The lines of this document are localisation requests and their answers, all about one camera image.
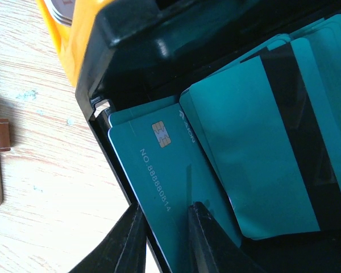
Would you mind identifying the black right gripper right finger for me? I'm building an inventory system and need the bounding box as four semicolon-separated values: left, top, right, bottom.
188;202;264;272

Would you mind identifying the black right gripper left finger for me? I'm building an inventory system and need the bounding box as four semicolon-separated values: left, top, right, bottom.
71;203;147;273

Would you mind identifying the teal credit card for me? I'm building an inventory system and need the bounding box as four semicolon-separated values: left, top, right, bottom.
108;104;242;272

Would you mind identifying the teal card stack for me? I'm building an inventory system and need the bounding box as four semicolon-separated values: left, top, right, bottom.
107;13;341;273

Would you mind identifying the white card stack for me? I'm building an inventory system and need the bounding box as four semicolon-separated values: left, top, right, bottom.
44;0;75;27

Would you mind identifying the black right tray compartment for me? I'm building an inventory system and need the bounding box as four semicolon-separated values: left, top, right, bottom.
76;1;341;272

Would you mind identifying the yellow middle tray compartment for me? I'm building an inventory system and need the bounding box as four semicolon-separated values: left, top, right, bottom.
36;1;112;87

